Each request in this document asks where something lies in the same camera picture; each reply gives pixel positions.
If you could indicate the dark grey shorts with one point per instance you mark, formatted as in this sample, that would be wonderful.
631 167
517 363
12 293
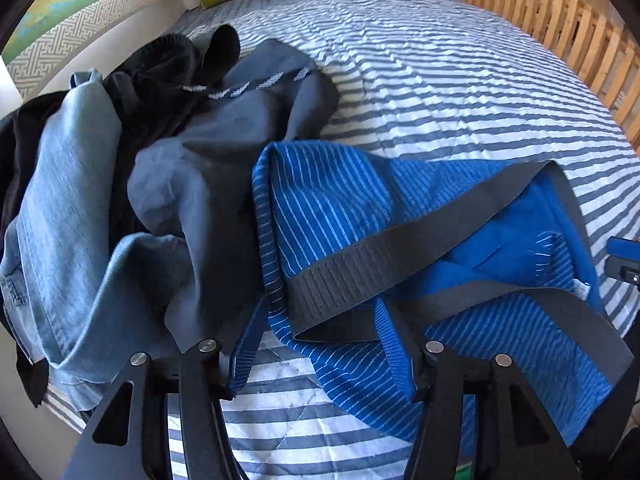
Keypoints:
225 130

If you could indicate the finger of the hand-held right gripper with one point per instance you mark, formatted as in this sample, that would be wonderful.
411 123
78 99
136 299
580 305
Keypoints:
622 250

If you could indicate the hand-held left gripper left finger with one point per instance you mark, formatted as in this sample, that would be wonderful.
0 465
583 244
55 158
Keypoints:
246 355

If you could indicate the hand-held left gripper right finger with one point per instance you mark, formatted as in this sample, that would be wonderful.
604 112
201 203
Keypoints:
397 360

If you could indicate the wooden slatted bed rail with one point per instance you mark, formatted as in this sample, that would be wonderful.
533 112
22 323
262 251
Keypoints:
565 25

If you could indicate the blue striped boxer briefs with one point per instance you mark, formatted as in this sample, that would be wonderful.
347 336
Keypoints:
340 195

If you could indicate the blue white striped bedspread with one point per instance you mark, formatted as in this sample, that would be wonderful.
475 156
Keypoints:
440 70

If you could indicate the black knit sweater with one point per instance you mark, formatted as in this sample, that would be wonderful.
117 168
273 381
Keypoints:
165 65

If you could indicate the light blue denim garment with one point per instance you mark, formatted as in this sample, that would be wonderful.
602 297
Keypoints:
65 200

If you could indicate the green framed wall picture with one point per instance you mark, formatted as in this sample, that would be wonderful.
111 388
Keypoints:
65 15

